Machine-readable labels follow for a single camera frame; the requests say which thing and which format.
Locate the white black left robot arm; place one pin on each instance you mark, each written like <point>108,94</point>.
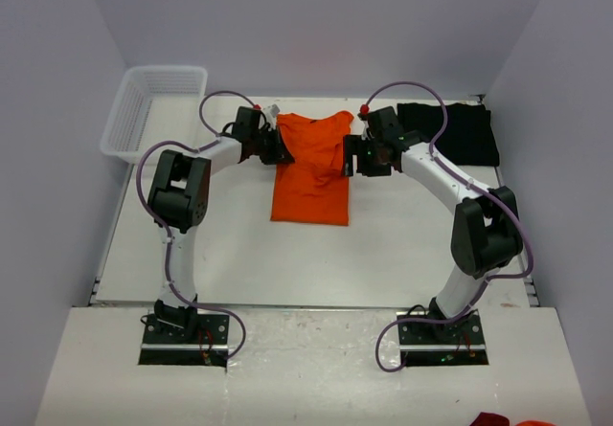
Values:
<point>179,195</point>

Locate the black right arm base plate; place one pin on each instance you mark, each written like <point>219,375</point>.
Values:
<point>460,344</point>

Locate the dark red cloth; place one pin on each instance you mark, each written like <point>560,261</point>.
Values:
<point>490,419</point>

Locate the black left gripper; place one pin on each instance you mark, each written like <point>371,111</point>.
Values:
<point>279,154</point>

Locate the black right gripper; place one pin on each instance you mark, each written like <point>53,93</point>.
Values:
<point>354,145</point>

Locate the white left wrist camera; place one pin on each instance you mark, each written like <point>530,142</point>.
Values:
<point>272,110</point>

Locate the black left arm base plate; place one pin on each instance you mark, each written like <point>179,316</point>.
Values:
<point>204,343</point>

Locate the folded black t shirt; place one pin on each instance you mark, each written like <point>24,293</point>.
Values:
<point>468,139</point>

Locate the orange cloth at edge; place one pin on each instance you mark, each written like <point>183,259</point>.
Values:
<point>534,423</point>

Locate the white plastic mesh basket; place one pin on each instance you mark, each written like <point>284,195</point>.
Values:
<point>154,103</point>

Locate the orange t shirt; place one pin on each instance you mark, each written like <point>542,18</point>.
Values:
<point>313,189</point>

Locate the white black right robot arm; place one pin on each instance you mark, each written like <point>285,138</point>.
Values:
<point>484,235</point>

